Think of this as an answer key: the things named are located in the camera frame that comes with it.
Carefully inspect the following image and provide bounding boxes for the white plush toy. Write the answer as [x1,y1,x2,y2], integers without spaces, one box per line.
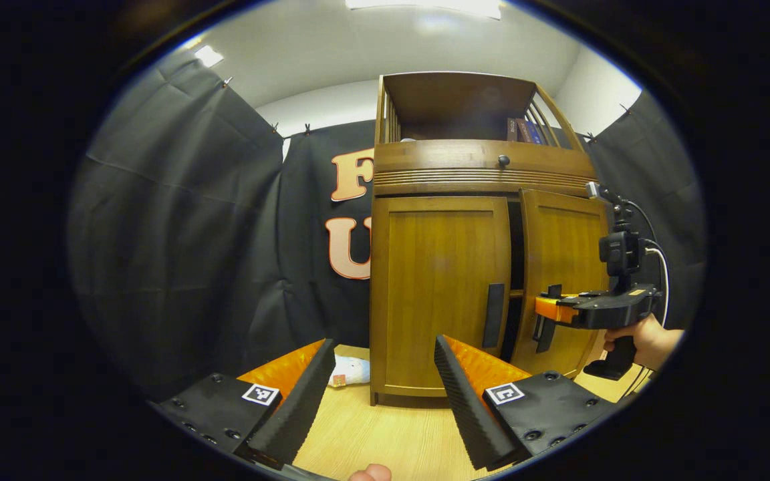
[328,354,371,388]

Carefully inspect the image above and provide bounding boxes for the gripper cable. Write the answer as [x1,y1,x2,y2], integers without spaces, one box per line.
[626,199,670,398]

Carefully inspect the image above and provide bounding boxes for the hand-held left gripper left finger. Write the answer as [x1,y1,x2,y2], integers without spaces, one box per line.
[151,339,337,470]

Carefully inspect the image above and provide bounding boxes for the wooden shoe cabinet door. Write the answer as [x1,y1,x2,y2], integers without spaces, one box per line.
[511,189,610,378]
[372,196,513,398]

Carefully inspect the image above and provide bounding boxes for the black backdrop cloth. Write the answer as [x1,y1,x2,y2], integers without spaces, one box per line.
[68,48,707,402]

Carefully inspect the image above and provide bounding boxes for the large ceiling light panel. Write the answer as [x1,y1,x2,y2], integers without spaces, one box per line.
[346,0,503,19]

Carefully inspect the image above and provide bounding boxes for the wooden double-door shoe cabinet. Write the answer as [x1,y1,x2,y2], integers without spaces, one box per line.
[368,71,612,408]

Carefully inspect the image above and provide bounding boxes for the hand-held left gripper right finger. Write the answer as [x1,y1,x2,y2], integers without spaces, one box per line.
[434,335,620,472]

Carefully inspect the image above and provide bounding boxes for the black door handle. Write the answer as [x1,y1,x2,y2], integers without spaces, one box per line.
[533,285,563,353]
[482,283,506,349]

